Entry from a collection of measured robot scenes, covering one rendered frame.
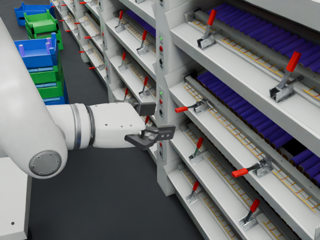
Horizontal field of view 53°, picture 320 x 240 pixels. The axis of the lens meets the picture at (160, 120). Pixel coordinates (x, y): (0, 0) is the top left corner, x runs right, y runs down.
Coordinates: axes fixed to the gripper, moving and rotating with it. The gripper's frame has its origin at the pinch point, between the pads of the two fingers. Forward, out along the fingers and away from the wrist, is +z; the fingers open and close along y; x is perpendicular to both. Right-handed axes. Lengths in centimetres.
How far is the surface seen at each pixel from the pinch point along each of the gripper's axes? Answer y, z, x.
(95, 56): -146, 30, -45
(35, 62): -89, -14, -25
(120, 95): -93, 30, -45
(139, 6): -54, 15, 10
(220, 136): -2.1, 20.1, -8.1
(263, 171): 13.3, 20.5, -6.6
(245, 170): 12.6, 16.0, -6.3
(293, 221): 25.0, 19.4, -9.2
